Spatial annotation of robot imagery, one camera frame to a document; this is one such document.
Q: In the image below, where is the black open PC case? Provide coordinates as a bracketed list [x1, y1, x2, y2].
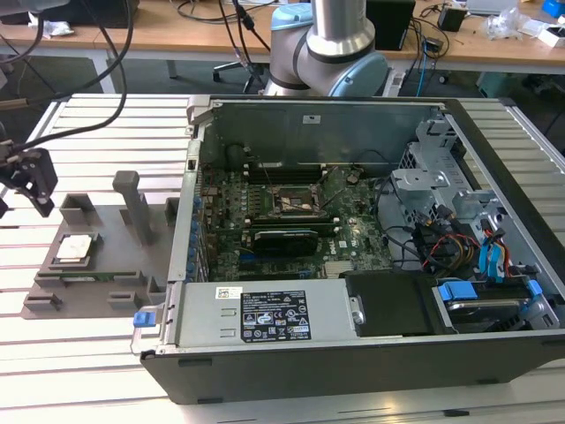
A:
[131, 94, 565, 405]

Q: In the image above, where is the silver finned heatsink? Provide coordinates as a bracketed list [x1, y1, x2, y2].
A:
[324, 259, 354, 280]

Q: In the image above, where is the grey parts rack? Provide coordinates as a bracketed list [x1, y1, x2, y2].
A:
[19, 170, 182, 320]

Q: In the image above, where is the black plastic shroud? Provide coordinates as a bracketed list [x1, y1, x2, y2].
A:
[343, 271, 436, 337]

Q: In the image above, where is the metal socket cover frame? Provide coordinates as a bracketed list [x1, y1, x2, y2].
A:
[315, 167, 344, 211]

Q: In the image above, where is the thin black cable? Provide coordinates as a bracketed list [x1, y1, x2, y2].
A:
[373, 174, 418, 270]

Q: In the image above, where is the black graphics card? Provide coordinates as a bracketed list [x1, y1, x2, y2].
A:
[252, 227, 318, 257]

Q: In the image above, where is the crumpled white paper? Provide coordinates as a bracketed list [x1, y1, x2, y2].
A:
[43, 20, 76, 39]

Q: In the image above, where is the silver power supply unit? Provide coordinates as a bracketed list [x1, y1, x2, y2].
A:
[161, 280, 367, 350]

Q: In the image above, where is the white power strip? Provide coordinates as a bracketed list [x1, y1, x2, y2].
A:
[382, 70, 408, 97]

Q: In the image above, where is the small white box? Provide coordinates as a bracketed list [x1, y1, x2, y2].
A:
[536, 24, 565, 48]

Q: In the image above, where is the green motherboard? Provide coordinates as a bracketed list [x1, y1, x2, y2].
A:
[200, 163, 394, 284]

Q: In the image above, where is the black camera cable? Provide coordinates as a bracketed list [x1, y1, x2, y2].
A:
[0, 0, 136, 149]

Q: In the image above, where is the small black box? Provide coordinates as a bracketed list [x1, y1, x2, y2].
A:
[437, 6, 467, 32]

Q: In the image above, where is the teal storage box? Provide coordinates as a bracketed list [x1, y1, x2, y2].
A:
[476, 70, 526, 98]

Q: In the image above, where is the green RAM stick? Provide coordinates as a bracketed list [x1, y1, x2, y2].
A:
[59, 272, 116, 284]

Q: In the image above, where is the black monitor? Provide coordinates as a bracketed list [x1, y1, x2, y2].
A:
[0, 0, 140, 27]

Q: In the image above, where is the black expansion slot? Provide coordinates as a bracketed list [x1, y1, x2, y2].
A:
[239, 263, 321, 274]

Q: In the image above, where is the CPU socket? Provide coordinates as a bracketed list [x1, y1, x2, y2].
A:
[269, 183, 326, 218]

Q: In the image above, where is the grey laptop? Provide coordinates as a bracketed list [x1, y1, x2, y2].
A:
[467, 0, 520, 14]

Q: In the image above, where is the red yellow wire bundle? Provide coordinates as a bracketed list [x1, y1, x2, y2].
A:
[418, 233, 482, 275]

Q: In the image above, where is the black computer tower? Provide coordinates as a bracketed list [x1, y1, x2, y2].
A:
[365, 0, 417, 52]

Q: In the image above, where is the silver metal drive cage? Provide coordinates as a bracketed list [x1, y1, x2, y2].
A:
[390, 117, 509, 224]

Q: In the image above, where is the blue flat data cable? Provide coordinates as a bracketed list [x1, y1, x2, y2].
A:
[478, 242, 495, 284]
[492, 241, 509, 284]

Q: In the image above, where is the hard disk in blue carrier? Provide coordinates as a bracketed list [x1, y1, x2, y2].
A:
[434, 277, 544, 335]

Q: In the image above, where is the long wooden desk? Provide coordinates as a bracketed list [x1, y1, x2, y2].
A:
[0, 0, 565, 96]

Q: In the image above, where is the black RAM slot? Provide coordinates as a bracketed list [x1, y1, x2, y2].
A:
[245, 214, 340, 223]
[245, 168, 327, 178]
[245, 161, 326, 171]
[249, 223, 342, 234]
[246, 219, 341, 228]

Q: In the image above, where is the silver square CPU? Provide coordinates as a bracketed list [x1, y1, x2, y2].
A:
[51, 233, 96, 265]

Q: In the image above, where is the clear plastic bag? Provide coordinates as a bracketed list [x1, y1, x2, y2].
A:
[478, 6, 538, 41]

